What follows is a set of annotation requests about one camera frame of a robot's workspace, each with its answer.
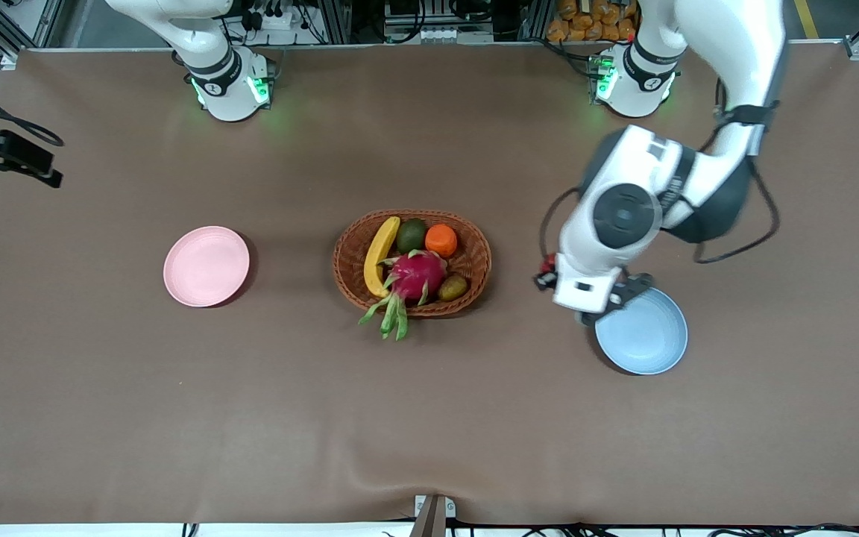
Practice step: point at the yellow banana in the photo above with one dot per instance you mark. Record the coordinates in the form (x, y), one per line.
(379, 257)

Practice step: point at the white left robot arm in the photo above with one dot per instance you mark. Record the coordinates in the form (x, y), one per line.
(623, 216)

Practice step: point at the brown wicker basket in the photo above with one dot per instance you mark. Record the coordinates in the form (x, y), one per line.
(474, 261)

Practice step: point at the brown kiwi fruit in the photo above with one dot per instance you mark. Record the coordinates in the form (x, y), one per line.
(453, 287)

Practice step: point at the orange fruit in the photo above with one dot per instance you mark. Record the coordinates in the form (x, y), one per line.
(441, 241)

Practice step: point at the blue round plate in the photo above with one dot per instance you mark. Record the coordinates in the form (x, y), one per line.
(646, 339)

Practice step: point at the pink dragon fruit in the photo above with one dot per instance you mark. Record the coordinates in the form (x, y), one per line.
(416, 276)

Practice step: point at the green avocado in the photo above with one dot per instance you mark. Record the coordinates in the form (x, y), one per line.
(410, 236)

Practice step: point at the brown table cloth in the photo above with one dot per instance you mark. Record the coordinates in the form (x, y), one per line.
(474, 418)

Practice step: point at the pink round plate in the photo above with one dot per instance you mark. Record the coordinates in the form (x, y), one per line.
(206, 266)

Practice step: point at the orange packaged snacks pile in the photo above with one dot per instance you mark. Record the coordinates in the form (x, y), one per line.
(586, 22)

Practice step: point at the white power strip with plugs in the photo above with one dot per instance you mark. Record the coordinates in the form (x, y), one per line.
(280, 21)

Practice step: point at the grey metal camera bracket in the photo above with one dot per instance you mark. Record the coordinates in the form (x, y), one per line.
(433, 518)

